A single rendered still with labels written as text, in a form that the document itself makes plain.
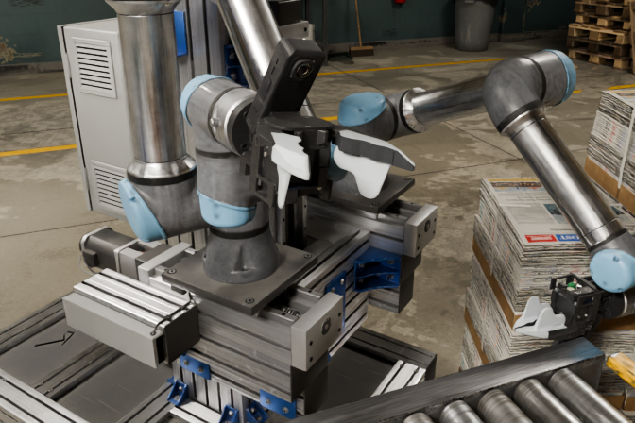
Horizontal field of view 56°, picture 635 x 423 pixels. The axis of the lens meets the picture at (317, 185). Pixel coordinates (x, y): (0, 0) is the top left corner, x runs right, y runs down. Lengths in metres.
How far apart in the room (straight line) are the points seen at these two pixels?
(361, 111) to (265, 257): 0.49
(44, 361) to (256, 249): 1.11
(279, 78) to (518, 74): 0.69
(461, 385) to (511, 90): 0.55
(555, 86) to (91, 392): 1.47
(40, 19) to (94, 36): 6.03
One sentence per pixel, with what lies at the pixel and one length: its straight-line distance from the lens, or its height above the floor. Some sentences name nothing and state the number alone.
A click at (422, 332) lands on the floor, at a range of 2.41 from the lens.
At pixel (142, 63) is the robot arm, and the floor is 1.24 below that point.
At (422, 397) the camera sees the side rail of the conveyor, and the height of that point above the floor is 0.80.
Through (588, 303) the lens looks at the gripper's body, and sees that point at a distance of 1.18.
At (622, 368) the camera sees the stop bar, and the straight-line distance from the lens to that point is 1.04.
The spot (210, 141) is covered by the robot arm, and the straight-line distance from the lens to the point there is 0.75.
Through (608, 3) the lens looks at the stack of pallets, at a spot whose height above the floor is 0.72.
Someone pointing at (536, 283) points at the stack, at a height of 0.73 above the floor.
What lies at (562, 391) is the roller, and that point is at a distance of 1.02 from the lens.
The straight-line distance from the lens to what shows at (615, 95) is 1.63.
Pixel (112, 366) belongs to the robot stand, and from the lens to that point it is 1.99.
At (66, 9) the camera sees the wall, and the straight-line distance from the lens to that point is 7.44.
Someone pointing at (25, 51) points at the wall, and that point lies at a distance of 7.52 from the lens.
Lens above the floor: 1.42
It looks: 23 degrees down
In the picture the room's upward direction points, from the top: straight up
